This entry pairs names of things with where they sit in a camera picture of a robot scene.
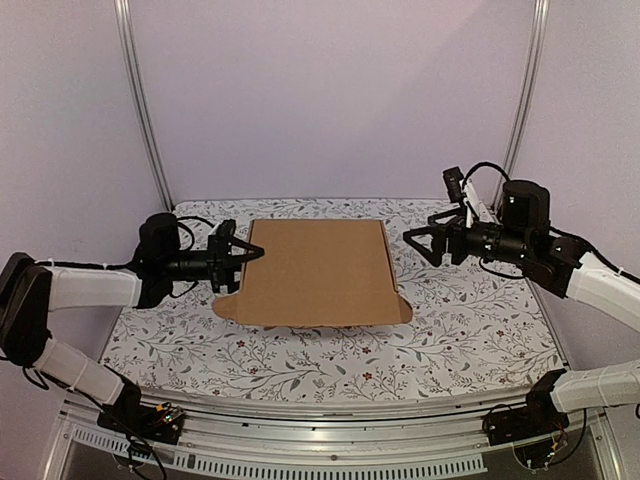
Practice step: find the left aluminium corner post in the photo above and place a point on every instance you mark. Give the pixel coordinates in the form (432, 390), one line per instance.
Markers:
(133, 71)

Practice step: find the aluminium front rail frame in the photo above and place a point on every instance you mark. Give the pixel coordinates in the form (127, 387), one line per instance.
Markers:
(439, 438)

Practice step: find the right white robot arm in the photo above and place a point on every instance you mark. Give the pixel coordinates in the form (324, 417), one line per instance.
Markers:
(563, 264)

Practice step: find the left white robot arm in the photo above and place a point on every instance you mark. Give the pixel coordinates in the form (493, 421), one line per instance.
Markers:
(31, 290)

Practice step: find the brown cardboard box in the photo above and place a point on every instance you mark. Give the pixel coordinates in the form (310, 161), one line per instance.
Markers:
(317, 273)

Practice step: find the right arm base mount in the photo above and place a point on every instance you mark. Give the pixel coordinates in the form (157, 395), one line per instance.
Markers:
(537, 417)

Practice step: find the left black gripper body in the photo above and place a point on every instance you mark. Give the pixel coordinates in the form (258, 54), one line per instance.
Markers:
(201, 267)

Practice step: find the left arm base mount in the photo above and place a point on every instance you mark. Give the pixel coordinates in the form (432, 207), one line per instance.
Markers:
(161, 423)

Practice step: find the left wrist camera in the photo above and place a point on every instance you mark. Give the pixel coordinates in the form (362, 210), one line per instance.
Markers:
(223, 232)

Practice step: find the aluminium corner post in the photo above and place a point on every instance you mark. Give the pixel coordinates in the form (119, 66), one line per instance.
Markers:
(133, 71)
(531, 69)

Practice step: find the floral patterned table mat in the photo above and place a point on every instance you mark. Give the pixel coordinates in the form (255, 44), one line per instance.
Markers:
(472, 330)

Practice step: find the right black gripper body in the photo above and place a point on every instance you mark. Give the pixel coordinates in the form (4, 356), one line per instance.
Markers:
(454, 242)

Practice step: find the right aluminium corner post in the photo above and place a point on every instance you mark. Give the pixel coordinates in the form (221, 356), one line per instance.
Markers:
(531, 69)

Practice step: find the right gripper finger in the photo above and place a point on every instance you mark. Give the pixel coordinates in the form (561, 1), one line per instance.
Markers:
(429, 242)
(452, 217)

